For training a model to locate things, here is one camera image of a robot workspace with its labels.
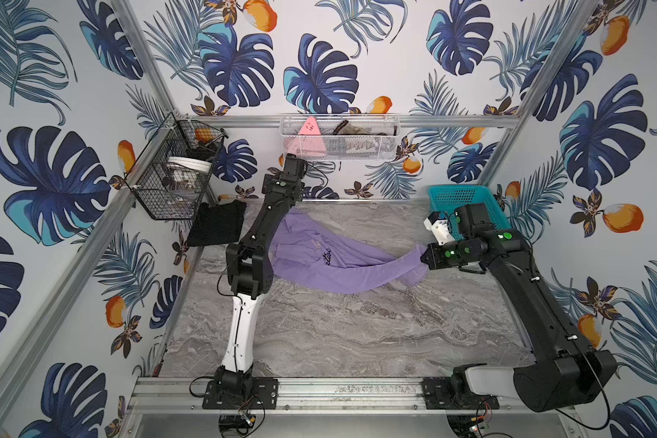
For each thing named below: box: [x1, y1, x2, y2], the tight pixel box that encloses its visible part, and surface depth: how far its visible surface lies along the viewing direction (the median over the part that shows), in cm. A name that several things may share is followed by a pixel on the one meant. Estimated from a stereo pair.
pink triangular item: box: [283, 115, 327, 157], surface depth 92 cm
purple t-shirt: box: [271, 208, 429, 293], surface depth 102 cm
